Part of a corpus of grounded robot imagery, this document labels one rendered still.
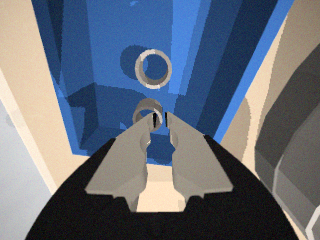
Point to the grey round turntable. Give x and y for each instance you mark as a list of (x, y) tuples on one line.
[(287, 151)]

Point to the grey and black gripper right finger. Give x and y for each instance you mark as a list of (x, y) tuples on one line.
[(201, 166)]

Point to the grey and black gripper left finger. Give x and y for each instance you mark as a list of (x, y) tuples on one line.
[(116, 169)]

